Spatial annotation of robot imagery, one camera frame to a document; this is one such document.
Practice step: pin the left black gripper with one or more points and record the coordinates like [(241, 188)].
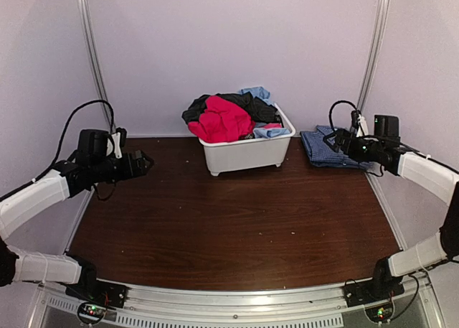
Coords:
[(129, 171)]

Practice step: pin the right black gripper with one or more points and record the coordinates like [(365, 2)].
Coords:
[(339, 143)]

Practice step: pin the red t-shirt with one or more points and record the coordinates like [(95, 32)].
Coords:
[(221, 122)]

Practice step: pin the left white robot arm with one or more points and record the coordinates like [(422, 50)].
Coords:
[(63, 181)]

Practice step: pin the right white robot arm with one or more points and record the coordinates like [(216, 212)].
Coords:
[(403, 161)]

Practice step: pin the white plastic laundry bin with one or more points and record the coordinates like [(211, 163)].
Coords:
[(250, 153)]

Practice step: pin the folded blue checkered shirt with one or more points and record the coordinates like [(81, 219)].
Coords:
[(320, 155)]

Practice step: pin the pink garment in bin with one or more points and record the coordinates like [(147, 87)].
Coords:
[(272, 125)]

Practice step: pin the black striped shirt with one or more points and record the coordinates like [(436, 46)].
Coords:
[(259, 110)]

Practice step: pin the light blue shirt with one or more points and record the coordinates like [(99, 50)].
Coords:
[(259, 132)]

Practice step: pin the left circuit board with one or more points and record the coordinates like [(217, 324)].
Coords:
[(91, 314)]

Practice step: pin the circuit board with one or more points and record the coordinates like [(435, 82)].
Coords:
[(91, 314), (380, 313)]

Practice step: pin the right circuit board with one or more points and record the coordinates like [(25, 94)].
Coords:
[(380, 313)]

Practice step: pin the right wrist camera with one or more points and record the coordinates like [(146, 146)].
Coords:
[(358, 124)]

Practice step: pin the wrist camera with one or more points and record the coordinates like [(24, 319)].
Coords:
[(116, 142), (358, 124)]

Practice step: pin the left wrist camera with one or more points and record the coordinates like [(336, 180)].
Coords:
[(116, 142)]

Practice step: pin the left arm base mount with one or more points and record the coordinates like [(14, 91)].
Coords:
[(106, 294)]

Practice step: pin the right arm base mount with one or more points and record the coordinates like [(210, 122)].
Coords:
[(358, 293)]

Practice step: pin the right aluminium frame post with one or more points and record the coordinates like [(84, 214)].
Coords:
[(380, 23)]

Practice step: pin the aluminium frame post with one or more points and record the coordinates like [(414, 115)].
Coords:
[(380, 23), (87, 27)]

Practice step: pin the front aluminium rail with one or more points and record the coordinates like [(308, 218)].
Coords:
[(316, 306)]

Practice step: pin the left aluminium frame post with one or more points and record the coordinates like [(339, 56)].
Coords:
[(87, 27)]

